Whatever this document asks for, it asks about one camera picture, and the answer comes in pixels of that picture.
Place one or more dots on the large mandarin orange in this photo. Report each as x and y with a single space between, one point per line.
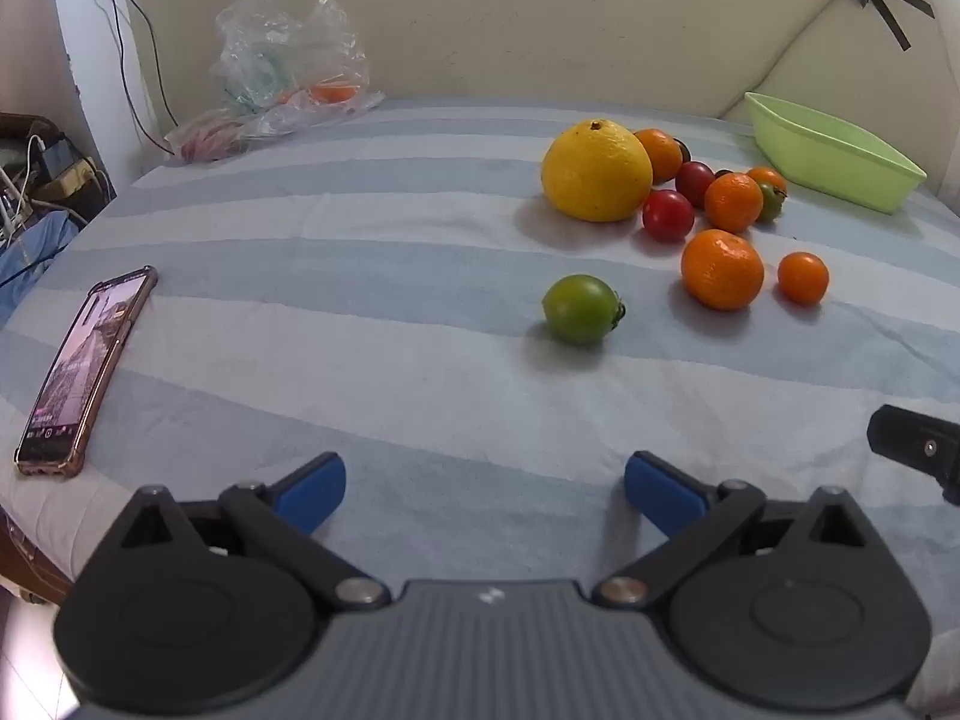
722 270

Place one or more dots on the orange cherry tomato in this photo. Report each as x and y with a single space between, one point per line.
768 178

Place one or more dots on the blue striped bedsheet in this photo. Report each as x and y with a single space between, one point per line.
375 277

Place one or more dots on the orange fruit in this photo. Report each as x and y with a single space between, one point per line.
334 92

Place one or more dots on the power strip with chargers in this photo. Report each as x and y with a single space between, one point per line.
64 165

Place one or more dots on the light green plastic basin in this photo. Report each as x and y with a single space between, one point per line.
832 157

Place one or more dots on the pink plastic bag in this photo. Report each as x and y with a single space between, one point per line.
206 141

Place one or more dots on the brown wooden bed frame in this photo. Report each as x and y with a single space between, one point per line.
30 562

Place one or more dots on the red cherry tomato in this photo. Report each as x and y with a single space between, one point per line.
667 215

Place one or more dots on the large green tomato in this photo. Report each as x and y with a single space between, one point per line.
579 310

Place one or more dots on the small orange tomato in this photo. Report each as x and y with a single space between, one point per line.
802 278

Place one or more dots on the large yellow citrus fruit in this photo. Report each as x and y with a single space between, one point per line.
597 171

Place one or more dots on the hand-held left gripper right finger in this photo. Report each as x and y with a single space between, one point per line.
660 493

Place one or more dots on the blue cloth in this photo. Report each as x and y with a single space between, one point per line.
34 255

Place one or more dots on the smartphone in clear case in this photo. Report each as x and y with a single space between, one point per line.
82 375

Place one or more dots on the clear plastic bag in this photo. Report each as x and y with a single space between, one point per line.
285 60

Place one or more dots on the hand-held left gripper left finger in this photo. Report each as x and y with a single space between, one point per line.
315 493

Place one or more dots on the small green tomato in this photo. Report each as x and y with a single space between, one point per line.
772 204

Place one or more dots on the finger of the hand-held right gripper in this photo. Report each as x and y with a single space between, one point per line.
915 446

